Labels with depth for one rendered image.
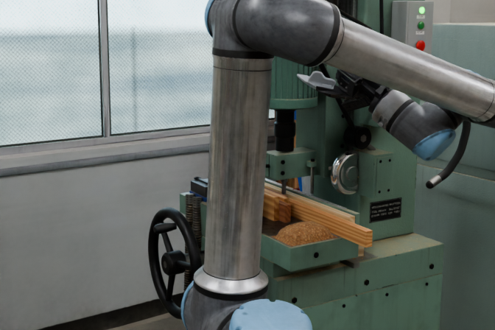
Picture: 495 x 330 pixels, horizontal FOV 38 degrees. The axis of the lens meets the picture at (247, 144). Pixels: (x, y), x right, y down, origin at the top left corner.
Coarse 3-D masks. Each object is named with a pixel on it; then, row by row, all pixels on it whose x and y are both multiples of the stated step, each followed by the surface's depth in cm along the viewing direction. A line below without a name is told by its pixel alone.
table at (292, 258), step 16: (272, 224) 187; (288, 224) 187; (272, 240) 175; (336, 240) 176; (272, 256) 176; (288, 256) 170; (304, 256) 171; (320, 256) 174; (336, 256) 176; (352, 256) 179
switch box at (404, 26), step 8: (392, 8) 194; (400, 8) 191; (408, 8) 189; (416, 8) 191; (424, 8) 192; (432, 8) 194; (392, 16) 194; (400, 16) 192; (408, 16) 190; (416, 16) 191; (432, 16) 195; (392, 24) 195; (400, 24) 192; (408, 24) 190; (416, 24) 192; (424, 24) 193; (432, 24) 195; (392, 32) 195; (400, 32) 192; (408, 32) 191; (424, 32) 194; (400, 40) 192; (408, 40) 191; (416, 40) 193; (424, 40) 194
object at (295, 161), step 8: (272, 152) 195; (280, 152) 195; (288, 152) 195; (296, 152) 195; (304, 152) 196; (312, 152) 198; (272, 160) 193; (280, 160) 192; (288, 160) 194; (296, 160) 195; (304, 160) 196; (272, 168) 194; (280, 168) 193; (288, 168) 194; (296, 168) 196; (304, 168) 197; (272, 176) 194; (280, 176) 193; (288, 176) 194; (296, 176) 196; (304, 176) 198
